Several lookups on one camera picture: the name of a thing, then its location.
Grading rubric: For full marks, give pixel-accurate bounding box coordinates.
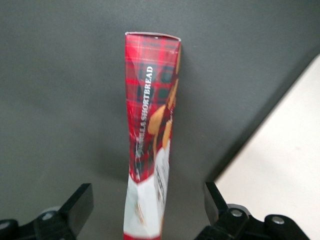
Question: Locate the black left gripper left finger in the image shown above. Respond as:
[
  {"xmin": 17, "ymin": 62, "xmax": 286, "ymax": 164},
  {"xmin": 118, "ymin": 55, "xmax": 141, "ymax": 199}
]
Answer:
[{"xmin": 33, "ymin": 183, "xmax": 95, "ymax": 240}]

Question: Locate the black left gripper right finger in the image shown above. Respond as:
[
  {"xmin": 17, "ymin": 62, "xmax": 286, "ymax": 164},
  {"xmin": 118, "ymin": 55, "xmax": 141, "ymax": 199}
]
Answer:
[{"xmin": 199, "ymin": 181, "xmax": 251, "ymax": 240}]

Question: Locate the red tartan cookie box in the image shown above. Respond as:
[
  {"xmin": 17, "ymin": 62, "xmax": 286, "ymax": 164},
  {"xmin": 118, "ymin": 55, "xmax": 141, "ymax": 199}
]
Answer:
[{"xmin": 123, "ymin": 31, "xmax": 183, "ymax": 240}]

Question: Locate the cream rectangular tray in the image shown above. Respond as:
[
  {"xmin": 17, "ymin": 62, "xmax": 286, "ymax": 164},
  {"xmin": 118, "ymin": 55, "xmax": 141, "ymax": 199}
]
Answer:
[{"xmin": 213, "ymin": 53, "xmax": 320, "ymax": 240}]

